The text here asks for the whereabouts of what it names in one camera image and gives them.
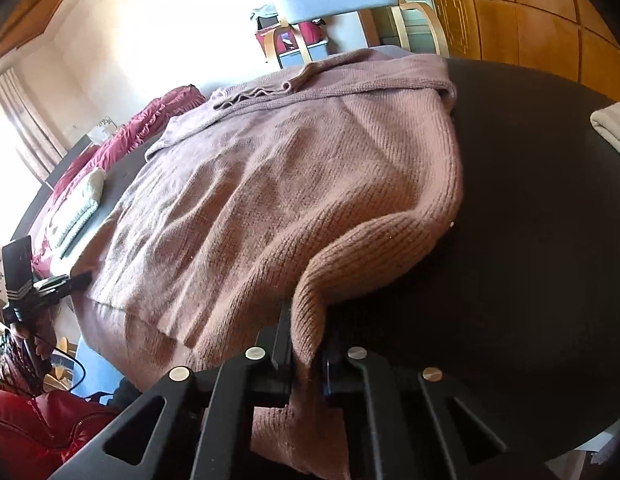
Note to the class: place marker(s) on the red storage box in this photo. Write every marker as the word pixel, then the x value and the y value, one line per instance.
pixel 312 31

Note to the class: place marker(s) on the white knit folded garment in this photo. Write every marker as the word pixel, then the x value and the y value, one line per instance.
pixel 75 210

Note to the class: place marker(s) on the grey chair with wooden arms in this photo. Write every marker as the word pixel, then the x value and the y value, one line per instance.
pixel 292 12

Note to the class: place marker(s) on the grey cloth on box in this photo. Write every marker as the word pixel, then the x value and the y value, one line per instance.
pixel 266 11

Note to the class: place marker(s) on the pink knit sweater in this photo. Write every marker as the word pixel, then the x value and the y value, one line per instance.
pixel 306 187

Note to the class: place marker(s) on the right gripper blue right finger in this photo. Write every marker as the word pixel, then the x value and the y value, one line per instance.
pixel 419 425

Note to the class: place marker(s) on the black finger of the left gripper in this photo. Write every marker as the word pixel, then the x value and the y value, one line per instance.
pixel 77 283

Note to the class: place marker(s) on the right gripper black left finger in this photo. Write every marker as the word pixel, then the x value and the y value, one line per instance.
pixel 193 425

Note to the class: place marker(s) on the striped curtain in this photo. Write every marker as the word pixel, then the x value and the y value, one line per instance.
pixel 36 145

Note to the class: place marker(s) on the pink ruffled bedding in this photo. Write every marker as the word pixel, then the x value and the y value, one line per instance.
pixel 150 121

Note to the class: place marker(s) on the wooden wardrobe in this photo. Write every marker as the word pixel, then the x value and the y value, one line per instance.
pixel 566 38

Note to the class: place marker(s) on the red leather chair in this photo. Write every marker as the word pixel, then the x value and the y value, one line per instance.
pixel 39 435

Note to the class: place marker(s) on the person's hand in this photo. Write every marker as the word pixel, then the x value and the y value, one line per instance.
pixel 18 374

